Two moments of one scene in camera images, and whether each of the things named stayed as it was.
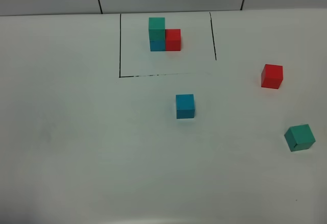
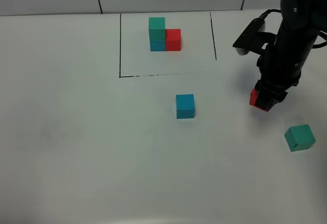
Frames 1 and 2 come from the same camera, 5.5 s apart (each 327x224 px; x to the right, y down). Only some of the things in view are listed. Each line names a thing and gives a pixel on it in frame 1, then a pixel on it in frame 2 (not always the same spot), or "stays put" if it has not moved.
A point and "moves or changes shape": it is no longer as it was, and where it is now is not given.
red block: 272,76 moves or changes shape
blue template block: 157,45 stays put
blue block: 185,106 stays put
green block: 299,137 stays put
